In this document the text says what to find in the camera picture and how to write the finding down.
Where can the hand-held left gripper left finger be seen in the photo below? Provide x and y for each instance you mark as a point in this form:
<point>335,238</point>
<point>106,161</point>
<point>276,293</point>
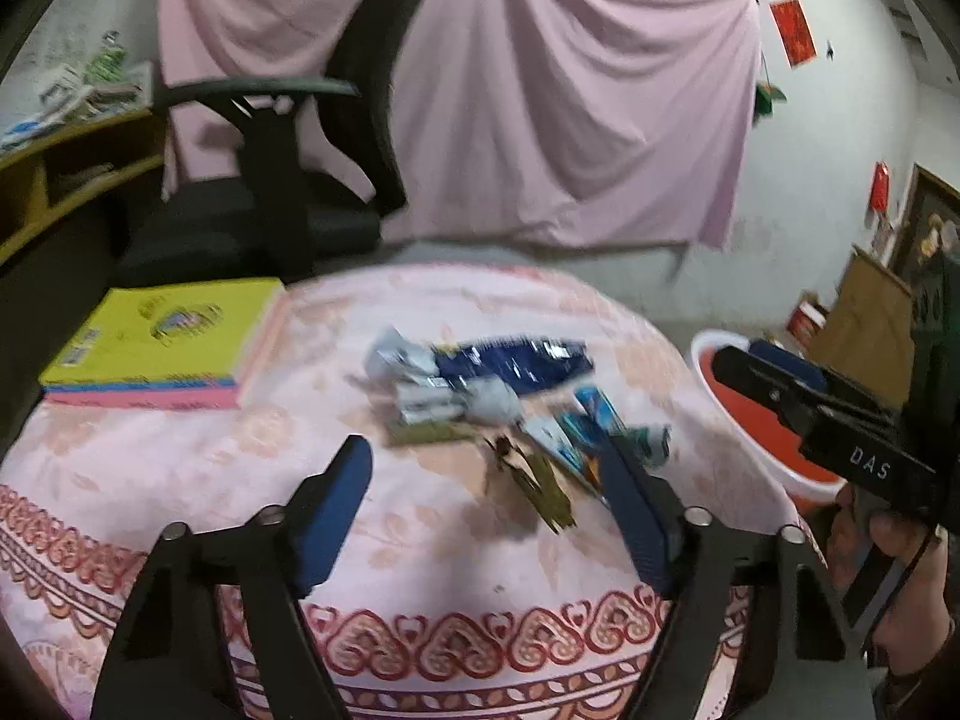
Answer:
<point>330,517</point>

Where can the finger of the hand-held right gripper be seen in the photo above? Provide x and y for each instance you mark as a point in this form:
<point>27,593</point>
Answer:
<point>791,369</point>
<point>795,405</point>

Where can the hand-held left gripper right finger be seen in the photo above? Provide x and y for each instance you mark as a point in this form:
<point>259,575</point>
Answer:
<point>637,517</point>

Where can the red plastic basin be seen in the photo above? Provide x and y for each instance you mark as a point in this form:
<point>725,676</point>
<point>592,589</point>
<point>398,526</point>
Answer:
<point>750,442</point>

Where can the small silver wrapper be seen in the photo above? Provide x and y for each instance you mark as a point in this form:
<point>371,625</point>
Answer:
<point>651,442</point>

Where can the olive green wrapper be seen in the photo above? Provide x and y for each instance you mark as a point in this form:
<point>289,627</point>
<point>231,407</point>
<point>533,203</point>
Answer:
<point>536,491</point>

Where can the light blue wrapper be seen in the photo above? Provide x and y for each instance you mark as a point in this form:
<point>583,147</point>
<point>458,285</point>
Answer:
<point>592,409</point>

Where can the white wrapper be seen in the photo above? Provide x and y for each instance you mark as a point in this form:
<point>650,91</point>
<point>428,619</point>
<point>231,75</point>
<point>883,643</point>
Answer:
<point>394,360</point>

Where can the silver grey wrapper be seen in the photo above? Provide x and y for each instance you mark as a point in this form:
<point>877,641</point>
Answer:
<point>487,399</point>

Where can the dark blue wrapper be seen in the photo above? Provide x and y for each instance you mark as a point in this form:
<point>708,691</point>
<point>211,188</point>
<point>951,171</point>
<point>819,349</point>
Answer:
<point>517,364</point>

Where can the person's right hand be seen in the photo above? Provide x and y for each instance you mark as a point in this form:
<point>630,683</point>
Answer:
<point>937,600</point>

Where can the wooden cabinet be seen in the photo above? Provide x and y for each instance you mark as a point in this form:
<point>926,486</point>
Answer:
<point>862,322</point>

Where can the red hanging ornament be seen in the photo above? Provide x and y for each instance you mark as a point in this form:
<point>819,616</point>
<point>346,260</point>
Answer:
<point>880,187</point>

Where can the stack of colourful books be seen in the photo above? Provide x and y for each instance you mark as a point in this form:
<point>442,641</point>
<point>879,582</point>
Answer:
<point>150,399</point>

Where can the thin blue book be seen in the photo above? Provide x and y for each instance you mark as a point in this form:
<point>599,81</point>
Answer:
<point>135,384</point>

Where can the pink hanging sheet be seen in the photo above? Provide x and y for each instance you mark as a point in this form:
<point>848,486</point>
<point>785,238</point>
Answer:
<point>562,127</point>

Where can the black office chair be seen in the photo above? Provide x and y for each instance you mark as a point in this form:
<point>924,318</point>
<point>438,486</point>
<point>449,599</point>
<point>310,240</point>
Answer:
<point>262,165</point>

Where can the wooden desk with shelves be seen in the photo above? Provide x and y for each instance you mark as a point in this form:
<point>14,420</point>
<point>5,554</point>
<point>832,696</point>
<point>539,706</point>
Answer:
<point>75,139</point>

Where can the pile of papers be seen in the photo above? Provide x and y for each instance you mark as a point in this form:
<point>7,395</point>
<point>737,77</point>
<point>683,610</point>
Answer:
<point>82,94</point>

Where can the glass candy jar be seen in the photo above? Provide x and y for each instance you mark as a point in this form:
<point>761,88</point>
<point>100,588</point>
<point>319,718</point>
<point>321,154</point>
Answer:
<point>109,64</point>

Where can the red paper wall decoration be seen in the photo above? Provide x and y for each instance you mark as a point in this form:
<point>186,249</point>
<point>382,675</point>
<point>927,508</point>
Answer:
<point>793,31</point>

